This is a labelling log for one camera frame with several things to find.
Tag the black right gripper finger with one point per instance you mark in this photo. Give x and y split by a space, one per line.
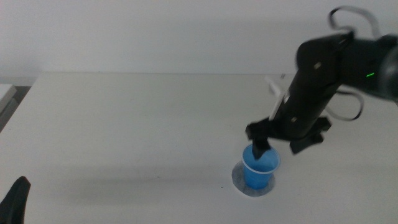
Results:
260 148
306 143

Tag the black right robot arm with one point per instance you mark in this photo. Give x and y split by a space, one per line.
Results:
342 65

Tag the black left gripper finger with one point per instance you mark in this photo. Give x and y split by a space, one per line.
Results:
14 202

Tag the grey round cup mat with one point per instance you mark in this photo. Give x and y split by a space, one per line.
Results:
239 182

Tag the blue plastic cup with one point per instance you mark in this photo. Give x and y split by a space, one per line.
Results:
259 171

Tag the white side table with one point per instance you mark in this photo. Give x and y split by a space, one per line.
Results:
4 96

